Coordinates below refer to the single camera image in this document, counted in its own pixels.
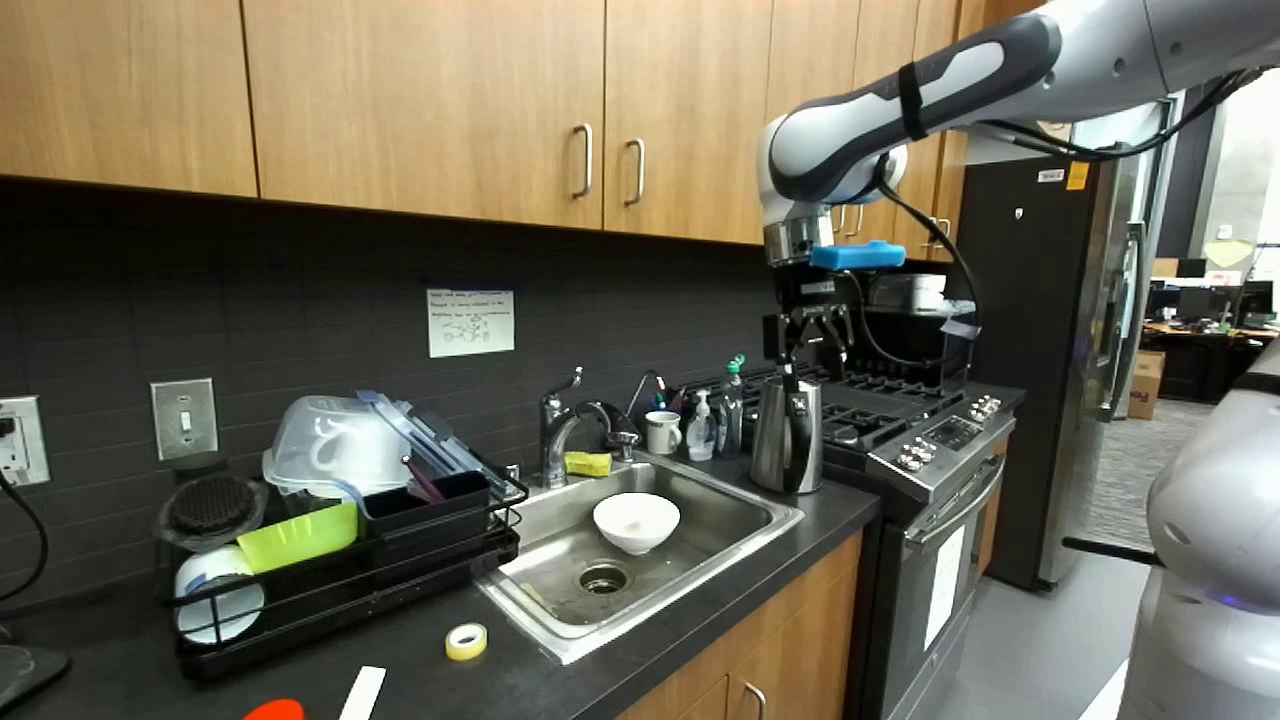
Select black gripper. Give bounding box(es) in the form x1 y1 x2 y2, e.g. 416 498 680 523
766 265 854 376

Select chrome sink faucet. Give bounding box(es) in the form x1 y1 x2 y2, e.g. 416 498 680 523
541 369 617 488

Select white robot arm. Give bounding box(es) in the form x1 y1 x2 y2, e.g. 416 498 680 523
762 0 1280 365

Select black toaster oven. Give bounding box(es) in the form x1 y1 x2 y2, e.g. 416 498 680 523
854 271 976 390

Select stainless steel electric kettle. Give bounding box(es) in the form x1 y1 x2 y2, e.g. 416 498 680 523
751 365 821 498

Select green top spray bottle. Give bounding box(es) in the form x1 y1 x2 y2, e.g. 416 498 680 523
726 356 750 454

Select clear soap bottle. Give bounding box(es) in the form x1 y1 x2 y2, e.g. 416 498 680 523
685 390 716 464

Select stainless steel gas stove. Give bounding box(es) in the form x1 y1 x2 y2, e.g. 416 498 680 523
826 376 1025 720

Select white mug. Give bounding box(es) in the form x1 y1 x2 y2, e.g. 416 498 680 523
644 407 685 456

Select black refrigerator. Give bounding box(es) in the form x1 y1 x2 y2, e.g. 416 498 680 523
962 157 1151 592

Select yellow sponge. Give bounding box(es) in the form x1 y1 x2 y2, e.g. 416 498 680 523
566 454 613 479

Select white bowl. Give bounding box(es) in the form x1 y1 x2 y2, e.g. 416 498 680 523
594 494 680 556

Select white paper sign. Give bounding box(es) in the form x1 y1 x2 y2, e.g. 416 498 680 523
426 287 515 360

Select stainless steel sink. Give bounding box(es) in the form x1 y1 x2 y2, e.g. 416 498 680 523
479 460 805 665

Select yellow tape roll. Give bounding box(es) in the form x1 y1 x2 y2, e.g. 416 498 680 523
446 624 489 665

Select clear plastic container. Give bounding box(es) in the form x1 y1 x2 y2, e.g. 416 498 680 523
259 395 414 501

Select lime green cup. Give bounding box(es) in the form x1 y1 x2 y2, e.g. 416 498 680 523
237 504 361 578

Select black dish rack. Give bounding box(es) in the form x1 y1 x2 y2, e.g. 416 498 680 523
163 473 523 680

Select white strip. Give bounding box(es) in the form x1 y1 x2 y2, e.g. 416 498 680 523
342 665 384 720

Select black round lid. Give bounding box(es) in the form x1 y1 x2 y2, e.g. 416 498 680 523
155 473 268 553

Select red object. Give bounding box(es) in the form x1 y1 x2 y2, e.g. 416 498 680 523
246 695 307 720

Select white plate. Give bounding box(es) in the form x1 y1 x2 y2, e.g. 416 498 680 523
171 545 263 649

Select white power outlet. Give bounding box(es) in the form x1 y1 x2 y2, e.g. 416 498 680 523
0 395 53 488

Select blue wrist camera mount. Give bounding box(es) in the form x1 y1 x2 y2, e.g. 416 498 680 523
805 242 909 271

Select grey light switch plate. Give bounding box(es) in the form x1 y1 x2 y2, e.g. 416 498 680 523
152 376 221 460

